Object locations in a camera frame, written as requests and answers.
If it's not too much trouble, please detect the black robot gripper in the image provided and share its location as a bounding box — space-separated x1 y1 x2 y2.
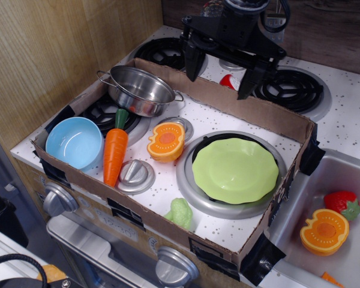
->
181 1 287 100

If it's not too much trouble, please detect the orange toy carrot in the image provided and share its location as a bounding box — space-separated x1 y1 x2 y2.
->
103 109 128 187

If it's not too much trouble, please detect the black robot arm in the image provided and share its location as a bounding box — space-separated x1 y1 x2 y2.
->
180 1 287 100

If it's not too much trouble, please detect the light green plastic plate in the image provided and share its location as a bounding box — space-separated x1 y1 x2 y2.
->
192 138 279 205

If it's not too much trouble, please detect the red white toy mushroom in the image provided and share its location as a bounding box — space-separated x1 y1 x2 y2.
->
219 74 241 91

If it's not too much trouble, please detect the black coil burner rear left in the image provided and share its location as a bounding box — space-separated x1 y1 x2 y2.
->
128 37 209 77

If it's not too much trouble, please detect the black coil burner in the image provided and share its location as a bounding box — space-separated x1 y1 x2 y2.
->
253 66 332 122
128 37 209 77
80 93 151 147

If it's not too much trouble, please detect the silver hanging strainer ladle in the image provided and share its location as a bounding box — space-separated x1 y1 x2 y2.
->
200 0 224 17

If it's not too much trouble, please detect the silver hanging spatula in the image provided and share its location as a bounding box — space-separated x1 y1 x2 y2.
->
262 1 289 44

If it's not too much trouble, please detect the silver stove knob middle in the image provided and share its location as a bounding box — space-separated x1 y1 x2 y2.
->
159 116 194 142

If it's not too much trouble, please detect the black coil burner rear right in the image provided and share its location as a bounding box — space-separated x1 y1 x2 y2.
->
253 66 332 122

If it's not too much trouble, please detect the stainless steel pot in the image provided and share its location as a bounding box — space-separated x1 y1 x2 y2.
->
96 65 184 118

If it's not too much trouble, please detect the orange toy pumpkin half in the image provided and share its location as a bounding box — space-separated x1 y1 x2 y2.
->
147 122 185 163

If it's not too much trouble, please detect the black coil burner front left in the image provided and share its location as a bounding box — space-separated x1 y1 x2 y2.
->
80 93 151 147

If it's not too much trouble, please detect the silver stove knob front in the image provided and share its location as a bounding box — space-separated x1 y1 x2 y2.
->
115 160 155 195

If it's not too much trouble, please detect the light green toy broccoli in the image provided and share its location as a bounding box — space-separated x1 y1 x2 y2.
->
164 198 193 230

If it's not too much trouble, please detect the metal sink basin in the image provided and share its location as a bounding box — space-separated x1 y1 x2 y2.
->
261 149 360 287

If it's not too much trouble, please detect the light blue plastic bowl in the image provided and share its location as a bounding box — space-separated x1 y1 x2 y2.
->
46 117 104 172

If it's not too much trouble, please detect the red toy strawberry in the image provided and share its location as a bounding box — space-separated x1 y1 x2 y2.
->
323 190 360 221

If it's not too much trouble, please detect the brown cardboard fence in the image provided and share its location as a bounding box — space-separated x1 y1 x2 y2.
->
34 59 324 287

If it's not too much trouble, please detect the orange pumpkin half in sink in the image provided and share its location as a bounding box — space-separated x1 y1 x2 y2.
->
300 209 350 256

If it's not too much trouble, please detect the silver oven dial right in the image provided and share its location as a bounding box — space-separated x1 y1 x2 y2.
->
155 246 199 287

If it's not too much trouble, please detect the silver oven dial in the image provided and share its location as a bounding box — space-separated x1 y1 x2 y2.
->
155 246 199 287
43 182 79 217

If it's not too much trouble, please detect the silver oven dial left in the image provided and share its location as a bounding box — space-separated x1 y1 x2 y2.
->
43 182 79 217

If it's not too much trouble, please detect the small orange toy piece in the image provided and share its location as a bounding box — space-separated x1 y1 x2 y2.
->
321 271 344 288

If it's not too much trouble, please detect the orange cloth lower left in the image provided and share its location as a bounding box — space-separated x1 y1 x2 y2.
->
42 264 67 283

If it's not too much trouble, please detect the silver burner ring under plate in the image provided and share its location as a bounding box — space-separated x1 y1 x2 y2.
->
175 130 288 220

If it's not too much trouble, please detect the silver oven door handle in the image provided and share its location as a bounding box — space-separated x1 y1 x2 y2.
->
47 215 160 287

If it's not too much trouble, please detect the black cable lower left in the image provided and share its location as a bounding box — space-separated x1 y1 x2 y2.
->
0 253 49 288

